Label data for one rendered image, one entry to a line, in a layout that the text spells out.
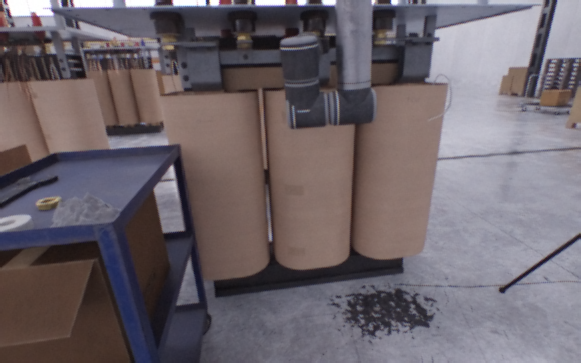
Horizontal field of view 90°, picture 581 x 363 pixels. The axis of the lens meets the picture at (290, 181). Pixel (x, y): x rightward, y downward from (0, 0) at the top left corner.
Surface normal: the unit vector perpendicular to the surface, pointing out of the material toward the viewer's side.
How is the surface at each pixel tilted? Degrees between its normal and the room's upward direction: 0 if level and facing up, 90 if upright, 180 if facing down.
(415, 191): 90
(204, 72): 90
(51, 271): 26
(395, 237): 90
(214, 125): 90
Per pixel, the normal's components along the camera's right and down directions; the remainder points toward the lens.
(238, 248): 0.15, 0.34
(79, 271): 0.04, -0.69
